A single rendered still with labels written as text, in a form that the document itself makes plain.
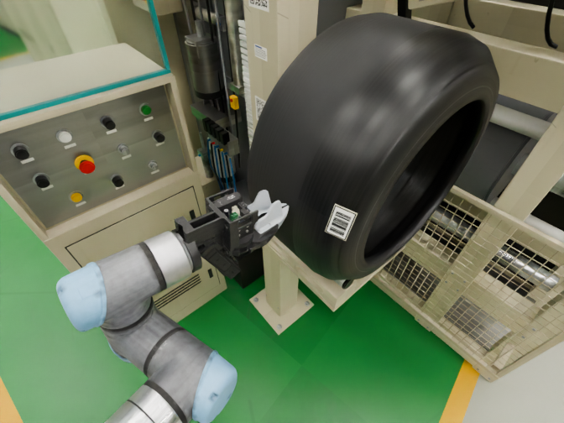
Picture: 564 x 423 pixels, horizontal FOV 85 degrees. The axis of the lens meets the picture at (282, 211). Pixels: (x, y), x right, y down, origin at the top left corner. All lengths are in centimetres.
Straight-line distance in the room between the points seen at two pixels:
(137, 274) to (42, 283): 200
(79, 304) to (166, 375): 14
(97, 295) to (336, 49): 53
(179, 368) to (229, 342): 134
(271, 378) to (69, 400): 95
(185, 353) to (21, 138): 79
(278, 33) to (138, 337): 66
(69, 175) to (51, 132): 15
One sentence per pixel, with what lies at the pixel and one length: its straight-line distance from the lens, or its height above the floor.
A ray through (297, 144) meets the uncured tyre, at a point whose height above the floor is 135.
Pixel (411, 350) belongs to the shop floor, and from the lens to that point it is 188.
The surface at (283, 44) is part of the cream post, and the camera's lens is 81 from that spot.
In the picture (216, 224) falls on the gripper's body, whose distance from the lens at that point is 46.
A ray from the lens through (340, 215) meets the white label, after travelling 52.
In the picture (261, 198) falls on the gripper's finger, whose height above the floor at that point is 128.
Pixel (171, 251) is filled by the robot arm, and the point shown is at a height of 132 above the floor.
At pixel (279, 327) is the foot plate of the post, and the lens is 178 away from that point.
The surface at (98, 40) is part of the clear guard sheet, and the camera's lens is 102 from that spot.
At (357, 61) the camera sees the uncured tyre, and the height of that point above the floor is 146.
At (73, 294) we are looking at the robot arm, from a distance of 44.
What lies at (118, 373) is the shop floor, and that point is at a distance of 190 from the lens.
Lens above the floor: 165
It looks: 46 degrees down
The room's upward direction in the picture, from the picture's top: straight up
